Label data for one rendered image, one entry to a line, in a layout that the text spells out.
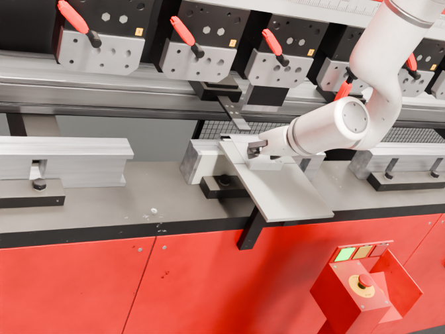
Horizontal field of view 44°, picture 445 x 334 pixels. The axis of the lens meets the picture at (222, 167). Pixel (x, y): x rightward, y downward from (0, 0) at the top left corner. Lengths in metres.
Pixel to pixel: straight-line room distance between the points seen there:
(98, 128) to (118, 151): 1.79
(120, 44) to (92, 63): 0.06
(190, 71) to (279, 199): 0.34
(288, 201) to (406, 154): 0.61
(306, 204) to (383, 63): 0.40
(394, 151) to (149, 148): 1.58
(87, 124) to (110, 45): 1.99
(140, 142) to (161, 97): 1.50
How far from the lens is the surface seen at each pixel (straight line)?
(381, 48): 0.97
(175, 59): 1.09
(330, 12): 1.22
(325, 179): 1.59
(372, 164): 1.66
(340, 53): 1.29
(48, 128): 1.40
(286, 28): 1.17
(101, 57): 1.04
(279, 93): 1.31
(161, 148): 2.98
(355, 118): 1.03
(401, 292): 1.58
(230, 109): 1.44
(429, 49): 1.47
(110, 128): 3.02
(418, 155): 1.77
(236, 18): 1.11
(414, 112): 2.08
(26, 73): 1.39
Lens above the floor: 1.69
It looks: 34 degrees down
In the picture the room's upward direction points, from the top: 22 degrees clockwise
